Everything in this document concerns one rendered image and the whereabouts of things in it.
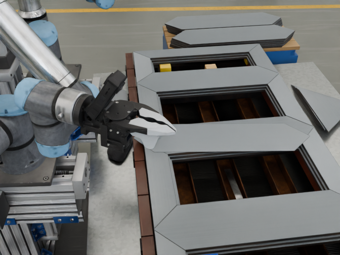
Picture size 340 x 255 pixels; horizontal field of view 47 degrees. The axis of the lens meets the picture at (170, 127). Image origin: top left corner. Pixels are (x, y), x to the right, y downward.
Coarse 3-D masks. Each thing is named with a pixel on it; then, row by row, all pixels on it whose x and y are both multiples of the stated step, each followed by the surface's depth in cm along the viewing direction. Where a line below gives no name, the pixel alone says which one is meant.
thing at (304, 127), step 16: (160, 96) 194; (176, 96) 194; (192, 96) 195; (272, 96) 192; (160, 112) 182; (304, 128) 171; (176, 160) 160; (304, 160) 160; (320, 176) 150; (176, 192) 144; (272, 240) 127; (288, 240) 128; (304, 240) 128; (320, 240) 130; (336, 240) 130
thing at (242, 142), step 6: (234, 126) 172; (240, 126) 172; (246, 126) 172; (234, 132) 169; (240, 132) 169; (246, 132) 169; (234, 138) 166; (240, 138) 166; (246, 138) 166; (234, 144) 163; (240, 144) 163; (246, 144) 163; (234, 150) 160; (240, 150) 160; (246, 150) 160; (252, 150) 160
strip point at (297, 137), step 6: (288, 126) 172; (288, 132) 169; (294, 132) 169; (300, 132) 169; (294, 138) 166; (300, 138) 166; (306, 138) 166; (294, 144) 163; (300, 144) 163; (294, 150) 160
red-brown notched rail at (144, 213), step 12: (132, 60) 221; (132, 72) 211; (132, 84) 202; (132, 96) 194; (144, 168) 156; (144, 180) 151; (144, 192) 146; (144, 204) 142; (144, 216) 138; (144, 228) 134; (144, 240) 130; (144, 252) 126
